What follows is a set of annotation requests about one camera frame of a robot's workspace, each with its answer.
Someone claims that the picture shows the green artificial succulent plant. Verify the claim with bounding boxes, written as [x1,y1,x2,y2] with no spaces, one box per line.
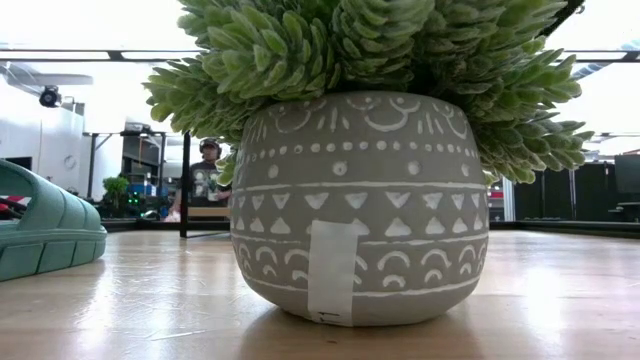
[142,0,596,187]

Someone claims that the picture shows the person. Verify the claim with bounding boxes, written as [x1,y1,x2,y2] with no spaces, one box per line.
[167,137,234,224]

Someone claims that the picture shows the black monitor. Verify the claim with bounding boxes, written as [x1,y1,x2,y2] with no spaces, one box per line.
[613,153,640,196]

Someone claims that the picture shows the grey patterned plant pot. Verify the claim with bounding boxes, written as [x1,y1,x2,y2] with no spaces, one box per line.
[229,90,490,329]

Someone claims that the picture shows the black ceiling-mounted camera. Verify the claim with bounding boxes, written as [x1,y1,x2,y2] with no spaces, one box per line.
[38,84,64,109]

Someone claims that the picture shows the white label strip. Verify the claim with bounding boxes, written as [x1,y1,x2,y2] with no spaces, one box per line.
[306,219,359,327]

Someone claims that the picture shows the black partition panels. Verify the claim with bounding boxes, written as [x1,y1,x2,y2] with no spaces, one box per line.
[513,162,616,222]

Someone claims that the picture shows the black metal rack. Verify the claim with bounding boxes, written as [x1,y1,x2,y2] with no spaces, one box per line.
[119,128,168,221]

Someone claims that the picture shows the green rubber slide sandal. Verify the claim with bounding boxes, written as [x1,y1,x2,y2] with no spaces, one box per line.
[0,158,109,284]

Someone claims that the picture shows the small potted background plant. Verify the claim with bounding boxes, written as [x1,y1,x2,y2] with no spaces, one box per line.
[102,174,130,206]

